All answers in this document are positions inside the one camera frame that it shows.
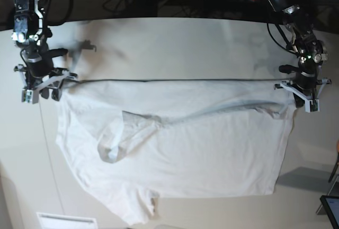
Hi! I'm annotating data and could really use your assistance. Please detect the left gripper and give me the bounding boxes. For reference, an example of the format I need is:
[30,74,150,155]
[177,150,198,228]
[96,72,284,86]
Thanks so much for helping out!
[292,71,318,108]

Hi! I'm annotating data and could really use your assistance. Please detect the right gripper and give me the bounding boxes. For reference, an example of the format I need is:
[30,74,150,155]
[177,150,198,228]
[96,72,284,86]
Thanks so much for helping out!
[23,52,64,101]

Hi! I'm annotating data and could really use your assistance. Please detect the white T-shirt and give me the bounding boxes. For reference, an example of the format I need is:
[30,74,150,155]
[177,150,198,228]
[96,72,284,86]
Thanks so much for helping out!
[56,81,296,225]

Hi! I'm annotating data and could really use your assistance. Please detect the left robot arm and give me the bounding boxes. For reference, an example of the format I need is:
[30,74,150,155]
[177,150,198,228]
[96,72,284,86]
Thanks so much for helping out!
[267,0,331,112]

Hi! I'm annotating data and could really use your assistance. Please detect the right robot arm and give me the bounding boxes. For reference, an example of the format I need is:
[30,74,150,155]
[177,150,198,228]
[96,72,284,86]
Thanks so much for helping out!
[11,0,77,104]

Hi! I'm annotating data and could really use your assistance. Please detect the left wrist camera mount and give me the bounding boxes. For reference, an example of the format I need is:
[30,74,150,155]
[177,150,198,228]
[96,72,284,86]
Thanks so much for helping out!
[274,78,332,113]

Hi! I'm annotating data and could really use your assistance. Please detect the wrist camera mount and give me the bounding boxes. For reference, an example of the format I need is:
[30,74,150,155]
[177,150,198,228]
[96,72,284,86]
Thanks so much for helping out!
[274,78,332,113]
[14,64,78,104]

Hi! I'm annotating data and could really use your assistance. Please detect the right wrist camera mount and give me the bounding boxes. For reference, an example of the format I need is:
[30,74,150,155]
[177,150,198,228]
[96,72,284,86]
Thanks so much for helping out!
[14,64,78,104]

